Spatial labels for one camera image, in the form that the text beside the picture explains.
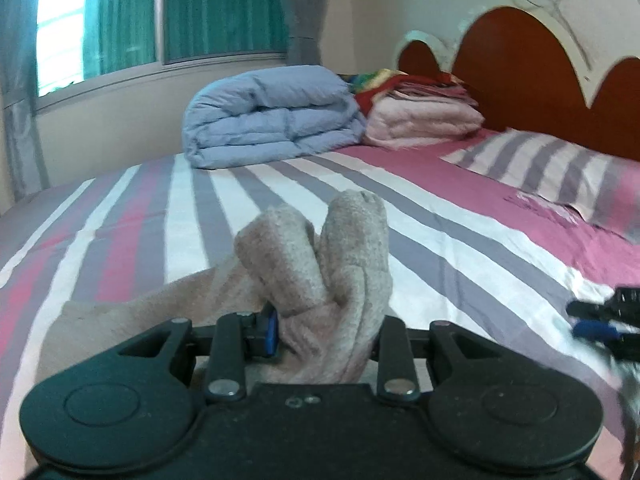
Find grey curtain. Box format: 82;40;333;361
272;0;333;67
0;0;53;203

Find striped pillow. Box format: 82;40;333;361
440;127;640;243

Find folded pink blanket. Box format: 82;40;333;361
362;95;486;148

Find colourful folded blanket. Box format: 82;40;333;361
340;69;481;111

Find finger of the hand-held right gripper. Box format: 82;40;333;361
572;322;621;341
566;300;617;319

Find red wooden headboard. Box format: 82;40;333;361
395;5;640;161

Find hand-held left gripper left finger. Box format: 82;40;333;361
117;302;281;403

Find folded light blue duvet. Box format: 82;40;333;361
181;67;368;170

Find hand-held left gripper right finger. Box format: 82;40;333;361
375;316;501;403

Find grey pants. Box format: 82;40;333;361
37;189;396;396

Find thin wall cable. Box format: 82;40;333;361
542;0;593;83

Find window with green glass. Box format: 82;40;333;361
35;0;291;111

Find striped bed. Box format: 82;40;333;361
0;127;640;480

